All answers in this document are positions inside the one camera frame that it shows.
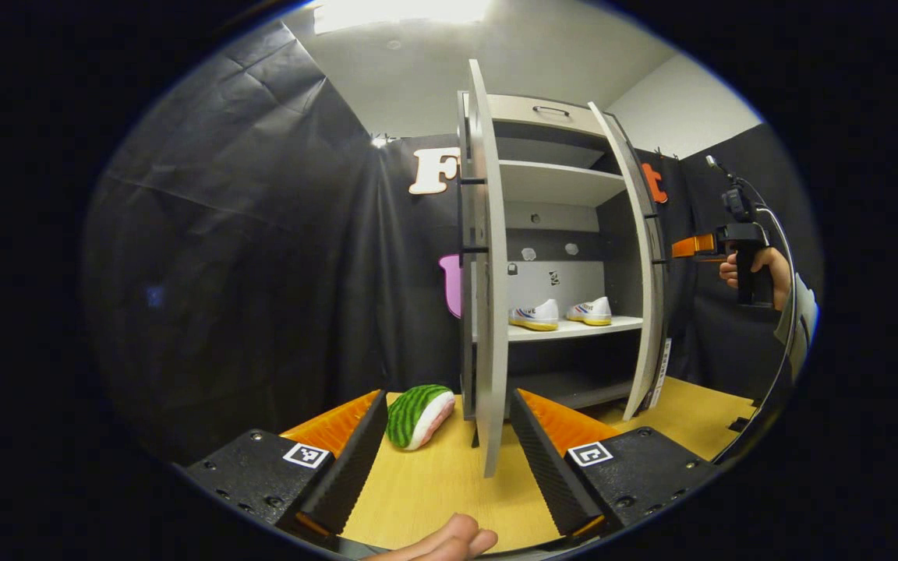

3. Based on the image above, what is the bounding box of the ceiling light panel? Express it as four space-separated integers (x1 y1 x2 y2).
313 0 493 34

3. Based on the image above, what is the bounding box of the white cabinet drawer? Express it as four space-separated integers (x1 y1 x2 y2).
488 93 613 139

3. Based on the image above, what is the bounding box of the white shoe cabinet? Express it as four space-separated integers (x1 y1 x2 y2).
457 91 664 422

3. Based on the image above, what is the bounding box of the white canvas shoe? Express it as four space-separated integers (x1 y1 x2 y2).
508 298 560 332
566 296 613 326

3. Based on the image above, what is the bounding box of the black door handle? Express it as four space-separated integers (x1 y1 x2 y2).
457 178 490 255

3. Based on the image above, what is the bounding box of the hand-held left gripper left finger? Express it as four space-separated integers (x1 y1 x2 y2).
182 388 390 538

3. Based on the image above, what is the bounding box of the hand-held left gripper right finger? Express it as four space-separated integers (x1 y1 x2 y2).
508 388 719 538

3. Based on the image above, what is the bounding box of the watermelon plush toy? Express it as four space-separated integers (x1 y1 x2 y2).
385 384 456 451

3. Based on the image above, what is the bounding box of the white cabinet door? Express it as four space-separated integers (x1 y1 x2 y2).
588 101 668 422
457 59 510 478

